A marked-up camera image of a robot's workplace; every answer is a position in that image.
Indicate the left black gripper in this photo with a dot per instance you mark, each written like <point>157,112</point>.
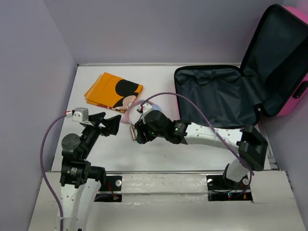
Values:
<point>112,123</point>

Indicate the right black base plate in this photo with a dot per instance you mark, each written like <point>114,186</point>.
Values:
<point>221,191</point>

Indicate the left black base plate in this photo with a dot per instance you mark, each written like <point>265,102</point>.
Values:
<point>111,191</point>

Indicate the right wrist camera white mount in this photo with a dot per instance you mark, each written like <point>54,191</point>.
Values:
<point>144,108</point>

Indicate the pink hard-shell suitcase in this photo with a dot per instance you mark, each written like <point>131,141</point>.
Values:
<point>271,80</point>

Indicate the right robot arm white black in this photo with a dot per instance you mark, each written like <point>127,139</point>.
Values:
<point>247,144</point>

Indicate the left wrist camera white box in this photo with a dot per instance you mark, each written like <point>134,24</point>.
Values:
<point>79,114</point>

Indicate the pink and blue headphones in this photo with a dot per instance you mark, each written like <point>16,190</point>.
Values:
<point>135,106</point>

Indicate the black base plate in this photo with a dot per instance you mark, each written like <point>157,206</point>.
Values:
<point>111,191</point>
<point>221,191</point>

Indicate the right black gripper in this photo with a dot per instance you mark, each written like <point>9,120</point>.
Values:
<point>142,125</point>

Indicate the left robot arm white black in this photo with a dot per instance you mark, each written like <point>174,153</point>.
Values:
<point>79,180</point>

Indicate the orange Mickey Mouse cloth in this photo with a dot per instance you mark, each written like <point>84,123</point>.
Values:
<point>112,92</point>

